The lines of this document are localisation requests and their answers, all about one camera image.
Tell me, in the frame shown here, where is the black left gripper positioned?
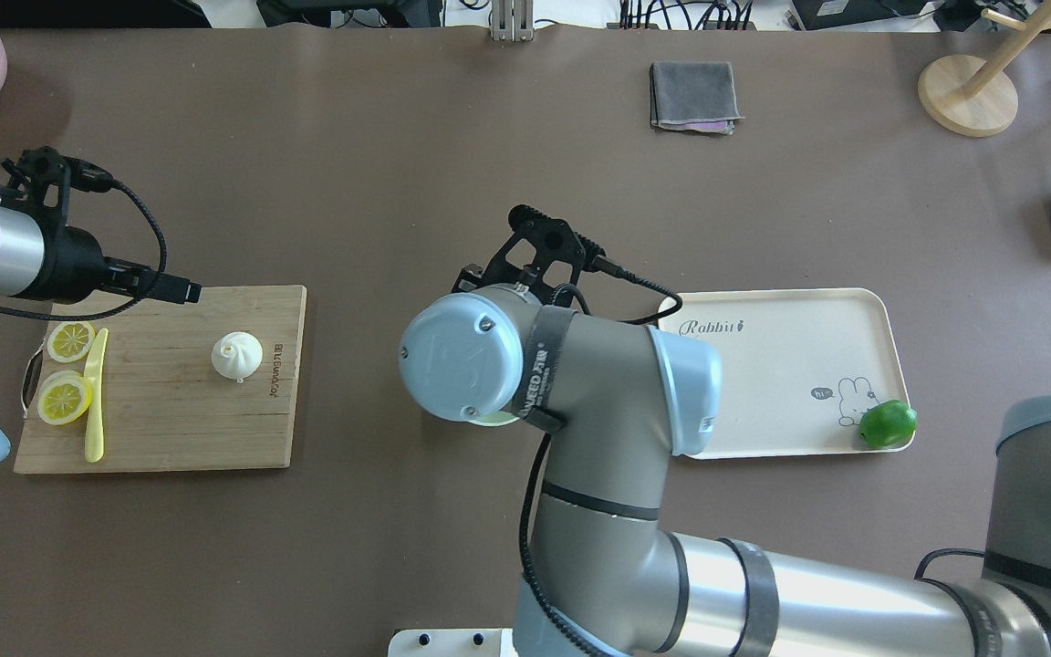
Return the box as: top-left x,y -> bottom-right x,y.
0,147 -> 202,305

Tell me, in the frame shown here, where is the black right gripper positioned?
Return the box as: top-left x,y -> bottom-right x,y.
451,204 -> 601,304

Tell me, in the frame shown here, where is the white steamed bun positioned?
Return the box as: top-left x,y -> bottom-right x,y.
210,331 -> 264,383

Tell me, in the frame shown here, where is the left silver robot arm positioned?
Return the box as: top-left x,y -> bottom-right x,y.
0,147 -> 202,461

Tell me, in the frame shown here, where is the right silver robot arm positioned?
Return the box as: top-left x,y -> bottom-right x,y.
400,205 -> 1051,656

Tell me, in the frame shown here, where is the pale green bowl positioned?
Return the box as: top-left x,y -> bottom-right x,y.
468,411 -> 520,427

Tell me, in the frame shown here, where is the bamboo cutting board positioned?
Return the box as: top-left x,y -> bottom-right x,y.
14,286 -> 307,475

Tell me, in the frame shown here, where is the upper lemon slice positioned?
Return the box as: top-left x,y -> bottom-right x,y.
45,320 -> 97,363

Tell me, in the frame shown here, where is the lemon slice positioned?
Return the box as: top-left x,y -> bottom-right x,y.
45,320 -> 97,363
36,370 -> 92,425

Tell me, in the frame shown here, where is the lower lemon slice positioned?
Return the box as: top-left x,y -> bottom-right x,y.
36,370 -> 92,425

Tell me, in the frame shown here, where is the grey folded cloth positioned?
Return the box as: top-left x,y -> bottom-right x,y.
650,61 -> 743,136

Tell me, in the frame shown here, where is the cream rabbit tray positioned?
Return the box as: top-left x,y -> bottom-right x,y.
658,287 -> 909,459

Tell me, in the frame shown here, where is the green lime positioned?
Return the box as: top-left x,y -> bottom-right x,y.
859,399 -> 918,449

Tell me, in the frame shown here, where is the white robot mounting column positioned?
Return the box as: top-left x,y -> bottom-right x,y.
387,628 -> 517,656

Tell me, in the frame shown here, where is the wooden mug tree stand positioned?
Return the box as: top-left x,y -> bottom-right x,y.
918,1 -> 1051,138

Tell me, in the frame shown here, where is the aluminium frame post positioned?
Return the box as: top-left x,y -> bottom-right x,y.
489,0 -> 535,42

